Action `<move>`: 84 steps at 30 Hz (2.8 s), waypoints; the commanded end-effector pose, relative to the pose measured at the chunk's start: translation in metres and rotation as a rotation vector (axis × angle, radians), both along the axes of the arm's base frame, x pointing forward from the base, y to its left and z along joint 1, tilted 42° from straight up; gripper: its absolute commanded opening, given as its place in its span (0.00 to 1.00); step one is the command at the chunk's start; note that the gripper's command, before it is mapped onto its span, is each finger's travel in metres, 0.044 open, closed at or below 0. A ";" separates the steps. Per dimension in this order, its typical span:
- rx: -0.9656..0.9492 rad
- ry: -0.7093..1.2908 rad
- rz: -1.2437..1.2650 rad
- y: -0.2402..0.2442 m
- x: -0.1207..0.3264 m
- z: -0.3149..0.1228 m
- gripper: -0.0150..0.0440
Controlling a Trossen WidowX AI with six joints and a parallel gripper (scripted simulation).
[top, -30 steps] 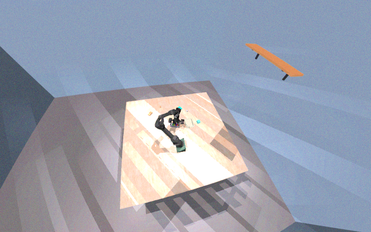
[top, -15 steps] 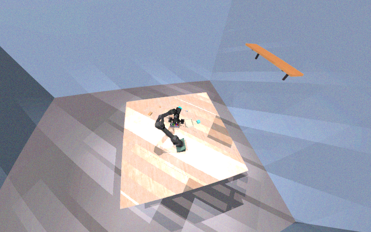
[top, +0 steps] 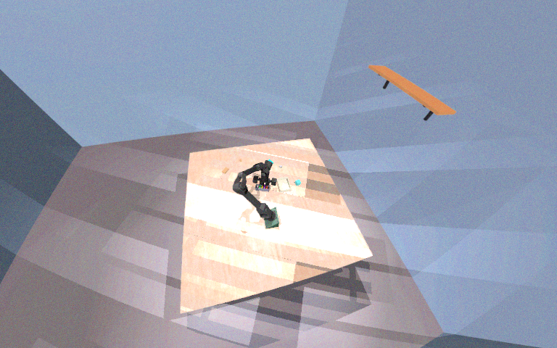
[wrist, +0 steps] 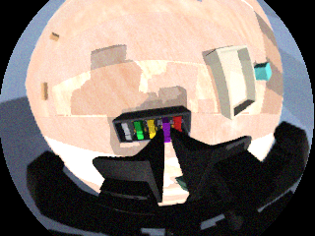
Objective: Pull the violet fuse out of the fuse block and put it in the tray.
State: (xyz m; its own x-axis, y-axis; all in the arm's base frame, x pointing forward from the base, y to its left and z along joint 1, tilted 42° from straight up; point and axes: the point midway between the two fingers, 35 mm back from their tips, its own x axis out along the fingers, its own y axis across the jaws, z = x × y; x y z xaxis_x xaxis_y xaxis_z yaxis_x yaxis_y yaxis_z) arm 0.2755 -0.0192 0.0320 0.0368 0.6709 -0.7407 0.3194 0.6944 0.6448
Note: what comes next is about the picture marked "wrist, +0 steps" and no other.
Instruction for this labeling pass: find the yellow fuse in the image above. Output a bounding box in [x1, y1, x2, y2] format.
[147, 119, 156, 138]

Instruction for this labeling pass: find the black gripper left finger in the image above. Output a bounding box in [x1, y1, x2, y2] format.
[92, 129, 165, 204]

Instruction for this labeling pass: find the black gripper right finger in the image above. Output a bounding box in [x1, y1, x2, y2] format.
[169, 127, 252, 200]

